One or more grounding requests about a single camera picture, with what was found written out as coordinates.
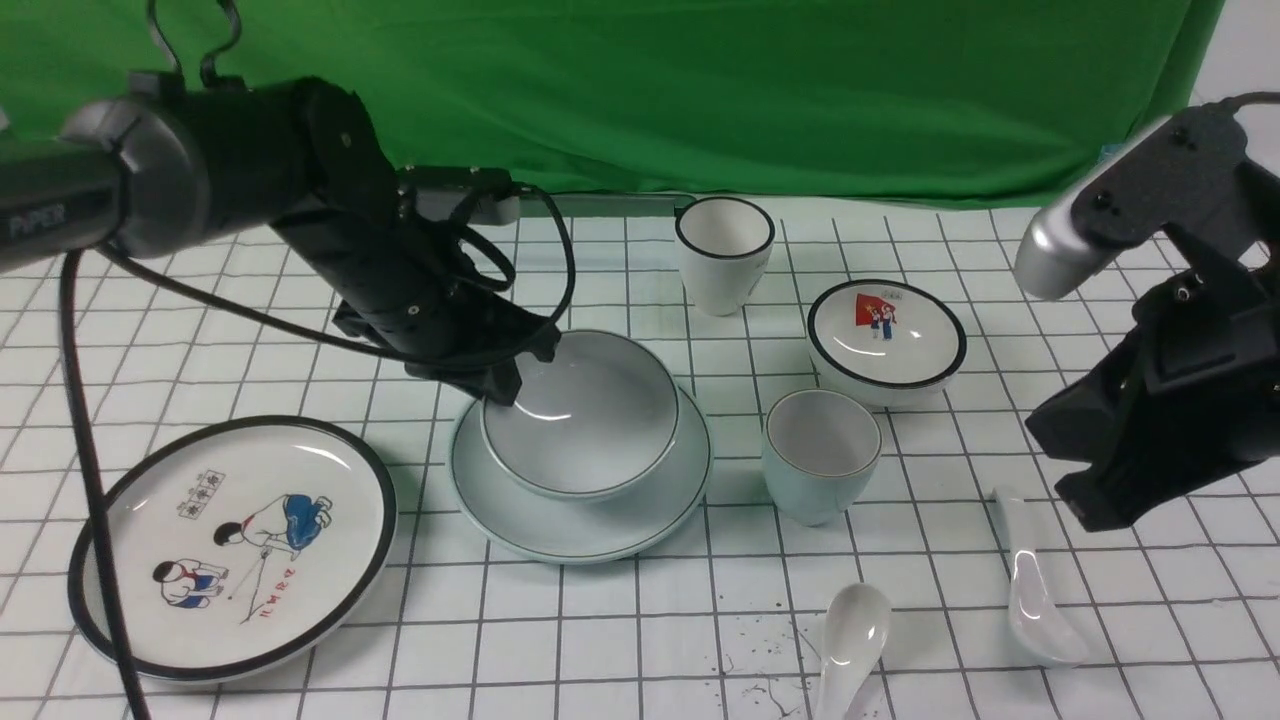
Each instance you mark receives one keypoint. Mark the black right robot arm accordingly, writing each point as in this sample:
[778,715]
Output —
[1262,200]

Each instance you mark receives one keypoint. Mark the white ceramic spoon front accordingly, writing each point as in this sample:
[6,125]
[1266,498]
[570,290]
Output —
[855,631]

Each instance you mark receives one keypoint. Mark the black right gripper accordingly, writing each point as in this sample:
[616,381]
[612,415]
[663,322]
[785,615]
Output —
[1187,397]

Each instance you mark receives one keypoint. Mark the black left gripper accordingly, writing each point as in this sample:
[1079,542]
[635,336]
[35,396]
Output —
[430,291]

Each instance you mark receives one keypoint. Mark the dark metal floor strip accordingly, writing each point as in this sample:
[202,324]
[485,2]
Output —
[621,205]

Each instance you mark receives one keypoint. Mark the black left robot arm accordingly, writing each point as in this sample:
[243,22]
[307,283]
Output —
[163,169]

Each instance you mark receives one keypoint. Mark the white black rimmed cup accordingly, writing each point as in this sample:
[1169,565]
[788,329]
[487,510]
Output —
[722,249]

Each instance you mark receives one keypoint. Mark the green backdrop cloth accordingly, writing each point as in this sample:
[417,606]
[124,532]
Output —
[951,104]

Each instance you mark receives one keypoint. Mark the pale blue plain plate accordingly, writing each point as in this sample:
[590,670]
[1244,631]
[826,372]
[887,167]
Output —
[566,532]

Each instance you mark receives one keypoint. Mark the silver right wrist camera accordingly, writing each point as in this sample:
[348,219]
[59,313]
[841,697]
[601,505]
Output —
[1179,174]

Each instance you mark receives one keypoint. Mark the black rimmed cartoon plate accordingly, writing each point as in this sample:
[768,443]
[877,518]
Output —
[241,545]

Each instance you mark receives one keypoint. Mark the pale blue plain bowl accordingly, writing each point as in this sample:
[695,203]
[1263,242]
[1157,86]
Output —
[587,424]

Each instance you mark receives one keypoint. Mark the white ceramic spoon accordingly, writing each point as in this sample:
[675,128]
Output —
[855,631]
[1035,621]

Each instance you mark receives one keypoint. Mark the small black rimmed cartoon bowl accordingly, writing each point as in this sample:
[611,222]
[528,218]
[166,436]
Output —
[884,343]

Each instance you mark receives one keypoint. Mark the pale blue cup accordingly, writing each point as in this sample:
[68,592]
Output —
[819,451]

